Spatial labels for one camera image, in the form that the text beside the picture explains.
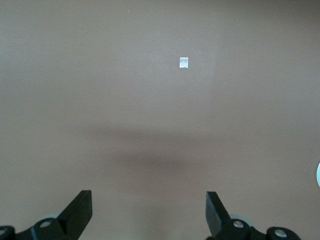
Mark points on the small grey tape square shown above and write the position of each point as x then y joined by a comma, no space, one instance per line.
183,62

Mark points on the pale green round plate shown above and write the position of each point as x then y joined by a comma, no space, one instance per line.
318,175

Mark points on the brown table cover sheet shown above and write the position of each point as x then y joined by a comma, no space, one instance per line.
100,75

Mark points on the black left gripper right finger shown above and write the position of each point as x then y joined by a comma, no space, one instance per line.
216,217

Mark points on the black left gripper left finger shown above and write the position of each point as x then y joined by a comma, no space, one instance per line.
75,215

